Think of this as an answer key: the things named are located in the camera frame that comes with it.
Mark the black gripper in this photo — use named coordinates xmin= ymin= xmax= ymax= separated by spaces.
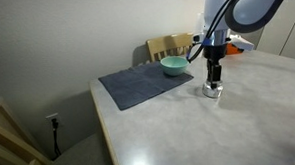
xmin=204 ymin=44 xmax=230 ymax=90

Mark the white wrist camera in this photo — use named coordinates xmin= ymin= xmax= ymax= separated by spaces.
xmin=226 ymin=33 xmax=255 ymax=53

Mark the silver round container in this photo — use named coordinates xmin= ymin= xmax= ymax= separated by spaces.
xmin=201 ymin=82 xmax=224 ymax=100

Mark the light wooden furniture frame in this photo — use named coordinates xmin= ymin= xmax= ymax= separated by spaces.
xmin=0 ymin=95 xmax=54 ymax=165

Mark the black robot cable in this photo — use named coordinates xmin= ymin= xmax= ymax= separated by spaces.
xmin=183 ymin=0 xmax=255 ymax=64

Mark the dark blue cloth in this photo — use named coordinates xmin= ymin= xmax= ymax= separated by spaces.
xmin=97 ymin=58 xmax=196 ymax=113

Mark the black plug with cord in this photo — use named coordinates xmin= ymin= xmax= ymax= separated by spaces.
xmin=50 ymin=117 xmax=63 ymax=158

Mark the white wall outlet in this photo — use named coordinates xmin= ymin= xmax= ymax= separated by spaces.
xmin=45 ymin=112 xmax=62 ymax=124

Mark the teal bowl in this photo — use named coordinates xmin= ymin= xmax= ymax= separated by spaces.
xmin=159 ymin=55 xmax=190 ymax=78

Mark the white cabinet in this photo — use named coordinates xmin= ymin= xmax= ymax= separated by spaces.
xmin=252 ymin=0 xmax=295 ymax=64

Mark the wooden chair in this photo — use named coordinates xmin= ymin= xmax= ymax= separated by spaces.
xmin=145 ymin=31 xmax=196 ymax=63

